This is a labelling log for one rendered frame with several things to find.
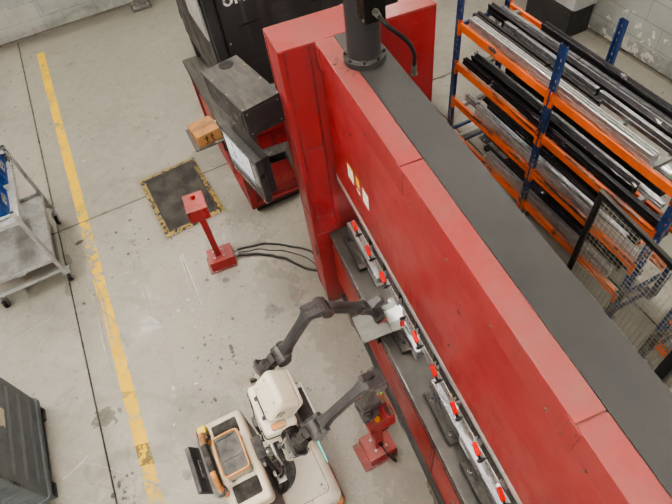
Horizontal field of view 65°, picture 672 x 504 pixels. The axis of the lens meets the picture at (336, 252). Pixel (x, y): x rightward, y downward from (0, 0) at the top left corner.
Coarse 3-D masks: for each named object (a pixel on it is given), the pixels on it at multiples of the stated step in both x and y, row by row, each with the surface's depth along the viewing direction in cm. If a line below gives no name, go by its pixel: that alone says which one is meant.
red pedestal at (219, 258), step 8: (200, 192) 414; (184, 200) 411; (192, 200) 410; (200, 200) 409; (192, 208) 405; (200, 208) 404; (192, 216) 406; (200, 216) 409; (208, 216) 412; (208, 232) 436; (216, 248) 453; (224, 248) 466; (208, 256) 463; (216, 256) 461; (224, 256) 461; (232, 256) 460; (208, 264) 471; (216, 264) 459; (224, 264) 463; (232, 264) 467; (216, 272) 465
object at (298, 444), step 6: (300, 432) 250; (288, 438) 251; (294, 438) 250; (300, 438) 248; (294, 444) 249; (300, 444) 248; (306, 444) 251; (294, 450) 248; (300, 450) 250; (306, 450) 253
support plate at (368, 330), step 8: (392, 304) 314; (360, 320) 310; (368, 320) 309; (384, 320) 308; (360, 328) 307; (368, 328) 306; (376, 328) 306; (384, 328) 305; (392, 328) 305; (400, 328) 304; (360, 336) 304; (368, 336) 303; (376, 336) 303
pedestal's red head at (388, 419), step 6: (360, 396) 305; (354, 402) 306; (384, 402) 302; (378, 408) 304; (384, 408) 307; (378, 414) 303; (384, 414) 301; (390, 414) 305; (372, 420) 304; (384, 420) 294; (390, 420) 299; (366, 426) 304; (372, 426) 292; (378, 426) 297; (384, 426) 302; (372, 432) 299
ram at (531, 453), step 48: (336, 96) 259; (336, 144) 298; (384, 192) 238; (384, 240) 270; (432, 288) 221; (432, 336) 248; (480, 336) 186; (480, 384) 205; (528, 432) 175; (528, 480) 192; (576, 480) 153
